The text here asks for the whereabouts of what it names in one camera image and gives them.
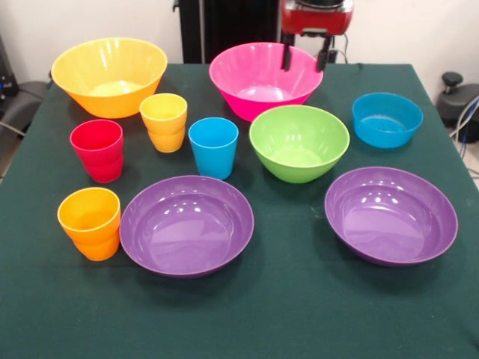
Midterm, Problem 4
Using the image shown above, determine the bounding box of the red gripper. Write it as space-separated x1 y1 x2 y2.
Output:
281 0 355 73

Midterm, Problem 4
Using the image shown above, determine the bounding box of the large pink plastic bowl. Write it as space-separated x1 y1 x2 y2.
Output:
208 41 324 123

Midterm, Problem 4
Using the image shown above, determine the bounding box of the small blue plastic bowl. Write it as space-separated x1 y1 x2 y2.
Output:
351 92 424 150

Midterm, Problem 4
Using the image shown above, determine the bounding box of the blue plastic cup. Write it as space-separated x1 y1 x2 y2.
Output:
188 117 240 181

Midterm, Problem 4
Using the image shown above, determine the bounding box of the shallow purple plastic bowl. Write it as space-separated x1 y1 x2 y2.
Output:
324 166 460 268
119 174 255 280

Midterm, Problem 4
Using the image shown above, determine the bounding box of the green plastic bowl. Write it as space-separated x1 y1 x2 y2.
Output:
248 105 351 185

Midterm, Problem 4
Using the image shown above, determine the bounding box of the yellow orange plastic cup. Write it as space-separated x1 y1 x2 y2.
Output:
138 93 189 154

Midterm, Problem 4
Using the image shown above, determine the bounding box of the black stand with knob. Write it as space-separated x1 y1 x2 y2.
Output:
436 72 479 128

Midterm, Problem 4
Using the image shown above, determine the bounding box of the large orange plastic bowl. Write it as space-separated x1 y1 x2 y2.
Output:
50 37 168 120

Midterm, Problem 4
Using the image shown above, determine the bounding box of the red plastic cup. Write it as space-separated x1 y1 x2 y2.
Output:
69 119 125 184

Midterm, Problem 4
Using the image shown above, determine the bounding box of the dark green tablecloth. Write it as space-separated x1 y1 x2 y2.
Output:
0 62 479 359

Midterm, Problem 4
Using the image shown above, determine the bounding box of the black grey chair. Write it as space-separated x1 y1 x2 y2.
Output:
0 80 52 136

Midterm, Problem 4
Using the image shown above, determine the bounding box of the black equipment box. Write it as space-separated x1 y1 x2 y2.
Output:
0 35 19 99

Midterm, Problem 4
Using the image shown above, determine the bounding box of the black wall cable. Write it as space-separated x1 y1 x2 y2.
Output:
338 34 351 64

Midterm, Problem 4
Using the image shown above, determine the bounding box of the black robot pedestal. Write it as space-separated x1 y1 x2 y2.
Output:
172 0 305 64

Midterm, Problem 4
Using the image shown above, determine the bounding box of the light blue cable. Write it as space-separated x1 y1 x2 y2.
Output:
448 95 479 141

